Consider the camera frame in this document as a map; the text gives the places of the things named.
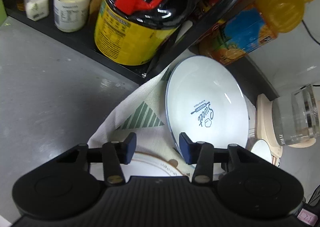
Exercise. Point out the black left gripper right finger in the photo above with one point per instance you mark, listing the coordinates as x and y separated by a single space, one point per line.
200 154

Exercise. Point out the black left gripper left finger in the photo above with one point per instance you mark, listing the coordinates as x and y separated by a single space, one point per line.
115 154

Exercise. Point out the large white Sweet plate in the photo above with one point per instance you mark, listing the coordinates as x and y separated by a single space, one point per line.
203 100

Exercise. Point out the small white bakery plate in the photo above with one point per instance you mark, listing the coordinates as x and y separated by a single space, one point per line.
262 150

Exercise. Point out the brown rimmed white plate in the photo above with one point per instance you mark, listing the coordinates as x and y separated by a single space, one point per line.
145 165

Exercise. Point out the patterned table cloth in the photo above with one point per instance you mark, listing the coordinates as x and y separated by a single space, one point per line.
143 113

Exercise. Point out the glass kettle on cream base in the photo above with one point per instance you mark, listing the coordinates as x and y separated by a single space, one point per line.
291 120

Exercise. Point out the black shelf rack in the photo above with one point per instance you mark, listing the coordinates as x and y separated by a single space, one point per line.
83 41

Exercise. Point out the yellow label soy sauce jug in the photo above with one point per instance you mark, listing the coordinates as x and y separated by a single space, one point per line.
158 19

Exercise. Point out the orange juice bottle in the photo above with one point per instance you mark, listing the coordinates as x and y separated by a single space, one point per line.
253 27

